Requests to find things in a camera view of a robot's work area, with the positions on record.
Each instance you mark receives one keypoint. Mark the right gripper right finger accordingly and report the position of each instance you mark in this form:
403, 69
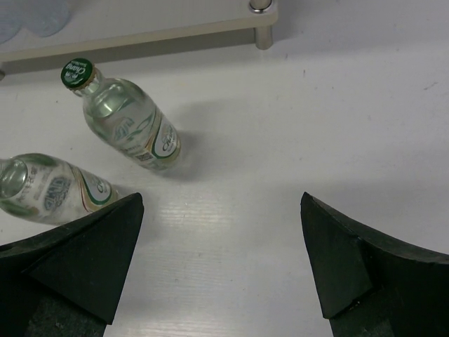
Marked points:
372, 284

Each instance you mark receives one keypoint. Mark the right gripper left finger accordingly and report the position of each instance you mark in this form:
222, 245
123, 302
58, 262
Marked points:
68, 281

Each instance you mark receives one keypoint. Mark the green-cap glass bottle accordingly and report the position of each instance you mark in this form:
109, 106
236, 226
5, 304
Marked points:
44, 189
123, 116

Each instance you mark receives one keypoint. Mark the blue-cap water bottle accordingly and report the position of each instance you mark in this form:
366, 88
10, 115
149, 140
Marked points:
10, 20
44, 17

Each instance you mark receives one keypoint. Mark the white two-tier shelf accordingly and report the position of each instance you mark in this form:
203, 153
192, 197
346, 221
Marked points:
128, 25

